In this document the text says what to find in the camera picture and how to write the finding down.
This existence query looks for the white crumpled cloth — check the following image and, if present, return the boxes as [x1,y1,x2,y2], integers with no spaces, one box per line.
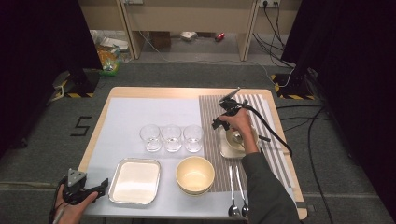
[179,31,199,43]

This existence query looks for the person's left hand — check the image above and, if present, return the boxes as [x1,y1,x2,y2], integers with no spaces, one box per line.
[50,185,98,224]

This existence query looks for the beige wooden desk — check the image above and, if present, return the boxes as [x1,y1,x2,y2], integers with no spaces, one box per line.
[78,0,303,63]

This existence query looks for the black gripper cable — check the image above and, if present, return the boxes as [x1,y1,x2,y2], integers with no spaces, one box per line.
[241,104,294,157]
[47,177,68,224]

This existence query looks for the thick black floor cable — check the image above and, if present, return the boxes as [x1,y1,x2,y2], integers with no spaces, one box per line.
[306,105,335,224]

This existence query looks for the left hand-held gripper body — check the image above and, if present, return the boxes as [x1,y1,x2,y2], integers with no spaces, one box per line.
[61,168,101,207]

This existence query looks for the white square plate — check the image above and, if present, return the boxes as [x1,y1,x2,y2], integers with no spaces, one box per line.
[219,125,262,161]
[111,161,160,203]

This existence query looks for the brown cardboard box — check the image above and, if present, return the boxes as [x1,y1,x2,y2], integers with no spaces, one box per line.
[148,31,172,49]

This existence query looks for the striped brown white placemat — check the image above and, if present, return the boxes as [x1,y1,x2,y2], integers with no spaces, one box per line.
[198,93,293,193]

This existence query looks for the black power cable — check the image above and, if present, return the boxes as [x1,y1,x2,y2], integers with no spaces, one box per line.
[252,3,297,69]

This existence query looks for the black curtain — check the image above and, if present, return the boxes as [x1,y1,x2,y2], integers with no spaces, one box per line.
[281,0,396,218]
[0,0,102,157]

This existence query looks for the grey cable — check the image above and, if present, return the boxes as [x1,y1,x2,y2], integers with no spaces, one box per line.
[55,207,67,224]

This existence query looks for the clear drinking glass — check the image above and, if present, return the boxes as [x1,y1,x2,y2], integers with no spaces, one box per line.
[182,124,205,153]
[161,124,183,153]
[139,123,163,153]

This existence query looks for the black stand base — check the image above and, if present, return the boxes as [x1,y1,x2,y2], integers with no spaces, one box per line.
[66,68,101,98]
[275,69,316,97]

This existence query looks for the silver square tray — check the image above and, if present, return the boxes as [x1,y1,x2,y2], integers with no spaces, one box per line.
[107,157,163,206]

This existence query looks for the cream bowl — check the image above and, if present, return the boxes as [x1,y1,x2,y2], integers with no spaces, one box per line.
[177,183,215,197]
[175,155,216,194]
[224,126,260,153]

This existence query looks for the person's right hand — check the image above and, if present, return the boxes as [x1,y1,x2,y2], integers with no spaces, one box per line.
[219,106,260,147]

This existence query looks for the silver spoon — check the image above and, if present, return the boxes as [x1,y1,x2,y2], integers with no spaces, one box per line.
[227,165,241,219]
[233,133,246,147]
[235,165,250,219]

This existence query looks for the thin black floor cable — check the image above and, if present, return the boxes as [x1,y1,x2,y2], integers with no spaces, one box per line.
[276,104,326,110]

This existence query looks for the pile of plastic bags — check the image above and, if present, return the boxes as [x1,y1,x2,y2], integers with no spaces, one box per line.
[89,29,134,78]

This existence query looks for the yellow black hazard tape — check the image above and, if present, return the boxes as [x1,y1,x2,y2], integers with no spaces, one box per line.
[50,78,95,99]
[270,74,316,101]

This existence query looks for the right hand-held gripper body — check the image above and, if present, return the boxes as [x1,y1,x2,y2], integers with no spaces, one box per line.
[218,87,250,115]

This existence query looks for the white paper sheet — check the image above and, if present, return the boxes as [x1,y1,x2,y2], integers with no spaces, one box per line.
[86,96,300,218]

